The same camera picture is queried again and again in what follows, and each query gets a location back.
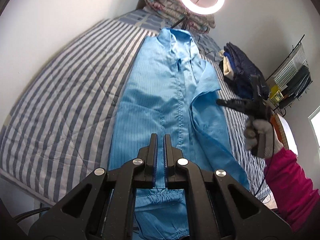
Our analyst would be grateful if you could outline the blue work garment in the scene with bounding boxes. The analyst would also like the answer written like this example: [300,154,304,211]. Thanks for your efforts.
[108,28,249,239]

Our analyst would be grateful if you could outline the right forearm pink sleeve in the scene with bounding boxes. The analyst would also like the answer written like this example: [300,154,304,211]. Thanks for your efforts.
[265,148,319,239]

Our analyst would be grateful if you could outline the stack of folded dark clothes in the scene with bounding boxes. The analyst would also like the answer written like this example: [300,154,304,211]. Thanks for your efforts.
[219,42,270,100]

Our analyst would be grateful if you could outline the black clothes rack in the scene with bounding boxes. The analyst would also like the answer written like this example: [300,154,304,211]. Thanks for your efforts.
[266,41,312,116]

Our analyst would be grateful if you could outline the dark hanging clothes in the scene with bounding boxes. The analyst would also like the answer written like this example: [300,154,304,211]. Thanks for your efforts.
[284,65,311,98]

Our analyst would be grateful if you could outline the right hand white glove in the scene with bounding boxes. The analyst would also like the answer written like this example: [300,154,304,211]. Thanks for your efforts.
[244,119,284,159]

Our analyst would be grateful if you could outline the yellow box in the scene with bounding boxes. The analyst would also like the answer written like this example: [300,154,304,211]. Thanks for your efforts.
[269,85,284,104]

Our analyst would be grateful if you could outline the orange box with white cover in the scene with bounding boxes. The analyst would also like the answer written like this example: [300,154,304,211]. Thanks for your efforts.
[270,114,298,156]

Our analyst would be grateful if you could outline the striped cloth on rack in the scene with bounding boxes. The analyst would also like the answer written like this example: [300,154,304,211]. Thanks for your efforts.
[272,43,307,90]

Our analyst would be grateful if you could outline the window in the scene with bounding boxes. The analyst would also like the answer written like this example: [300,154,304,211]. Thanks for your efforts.
[308,106,320,154]

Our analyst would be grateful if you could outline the black tripod stand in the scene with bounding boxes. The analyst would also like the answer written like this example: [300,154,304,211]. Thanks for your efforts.
[171,13,190,30]

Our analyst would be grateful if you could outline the black power cable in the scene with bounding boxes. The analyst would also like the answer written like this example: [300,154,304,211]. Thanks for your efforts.
[196,33,223,62]

